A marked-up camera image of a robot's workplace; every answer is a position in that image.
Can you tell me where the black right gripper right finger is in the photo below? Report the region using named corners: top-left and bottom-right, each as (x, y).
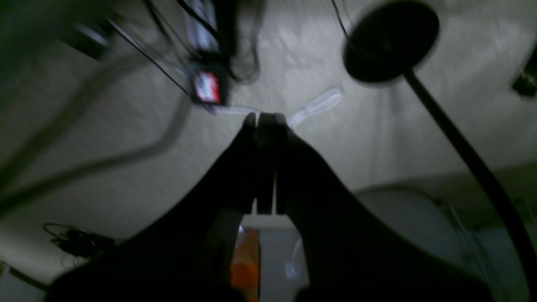
top-left (257, 113), bottom-right (491, 302)

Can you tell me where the red and white device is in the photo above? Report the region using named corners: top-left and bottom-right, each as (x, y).
top-left (187, 60), bottom-right (229, 106)

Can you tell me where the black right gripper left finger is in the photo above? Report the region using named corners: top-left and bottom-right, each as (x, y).
top-left (46, 113), bottom-right (256, 302)

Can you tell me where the black round stand base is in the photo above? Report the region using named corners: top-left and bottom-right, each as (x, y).
top-left (342, 0), bottom-right (537, 302)

